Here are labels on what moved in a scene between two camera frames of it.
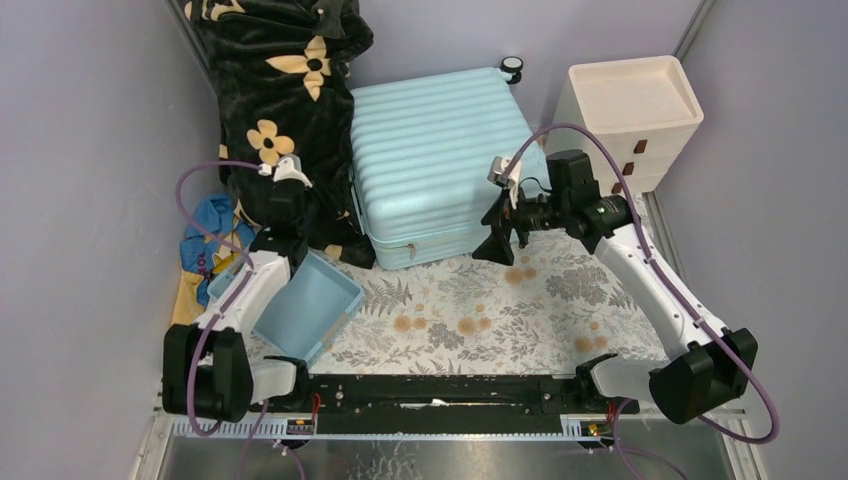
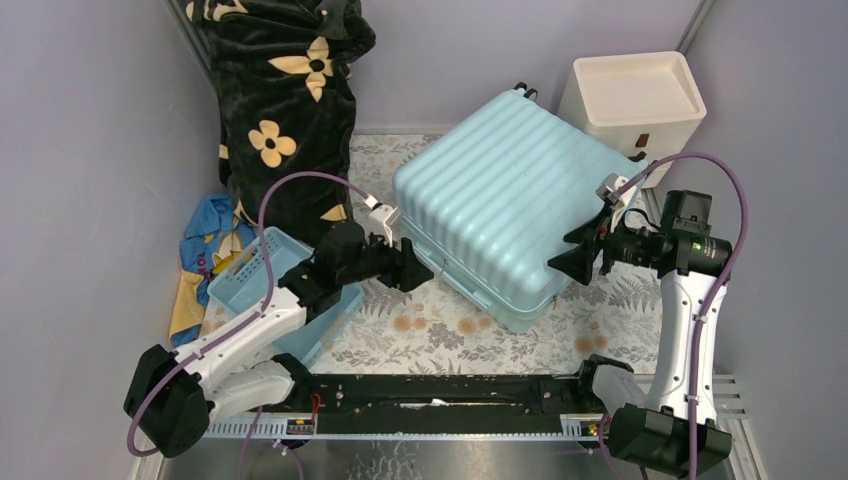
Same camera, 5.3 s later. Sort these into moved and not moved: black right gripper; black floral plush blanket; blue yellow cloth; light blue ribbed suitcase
Moved: black right gripper; light blue ribbed suitcase
Not moved: black floral plush blanket; blue yellow cloth
